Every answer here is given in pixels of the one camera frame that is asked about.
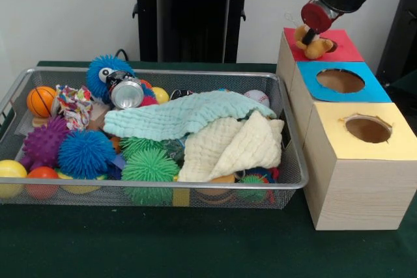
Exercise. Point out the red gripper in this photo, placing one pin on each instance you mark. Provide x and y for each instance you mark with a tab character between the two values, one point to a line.
314	17

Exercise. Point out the orange plush bear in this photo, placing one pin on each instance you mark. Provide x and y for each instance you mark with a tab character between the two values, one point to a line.
317	48

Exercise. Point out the mint green cloth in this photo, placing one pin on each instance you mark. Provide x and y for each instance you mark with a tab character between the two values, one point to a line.
182	116

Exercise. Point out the wooden box with three holes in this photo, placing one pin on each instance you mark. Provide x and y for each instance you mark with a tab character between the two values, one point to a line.
358	193

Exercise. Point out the silver mesh bin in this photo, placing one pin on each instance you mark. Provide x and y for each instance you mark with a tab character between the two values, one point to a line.
208	201

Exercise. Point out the white baseball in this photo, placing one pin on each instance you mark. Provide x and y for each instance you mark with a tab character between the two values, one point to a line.
259	97

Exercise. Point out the green cloth covered side table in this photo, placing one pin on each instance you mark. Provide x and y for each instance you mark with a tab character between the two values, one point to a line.
404	89

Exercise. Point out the cream cloth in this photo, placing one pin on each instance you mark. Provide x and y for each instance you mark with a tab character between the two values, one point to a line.
234	147

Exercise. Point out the crushed soda can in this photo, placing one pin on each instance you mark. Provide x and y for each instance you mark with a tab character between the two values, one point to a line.
127	95

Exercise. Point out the green spiky ball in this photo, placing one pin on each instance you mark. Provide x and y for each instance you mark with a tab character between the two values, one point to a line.
150	169

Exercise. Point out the blue fuzzy ball with eyes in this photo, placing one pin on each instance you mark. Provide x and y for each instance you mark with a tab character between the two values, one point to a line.
96	74

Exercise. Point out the blue spiky ball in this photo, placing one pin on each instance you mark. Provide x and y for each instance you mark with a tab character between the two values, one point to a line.
86	154

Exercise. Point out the dark green table cloth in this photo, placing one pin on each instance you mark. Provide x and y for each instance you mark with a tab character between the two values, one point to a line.
163	245

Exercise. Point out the orange basketball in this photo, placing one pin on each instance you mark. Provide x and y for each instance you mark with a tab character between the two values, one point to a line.
39	101

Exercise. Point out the purple spiky ball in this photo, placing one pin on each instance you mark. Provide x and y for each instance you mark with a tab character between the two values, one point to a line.
42	144

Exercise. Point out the red orange ball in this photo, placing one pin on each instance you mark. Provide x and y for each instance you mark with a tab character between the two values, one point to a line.
42	174

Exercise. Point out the yellow smooth ball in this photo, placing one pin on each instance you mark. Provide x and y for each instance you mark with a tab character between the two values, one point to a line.
11	170

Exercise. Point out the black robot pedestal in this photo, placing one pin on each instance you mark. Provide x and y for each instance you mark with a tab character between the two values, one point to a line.
189	30

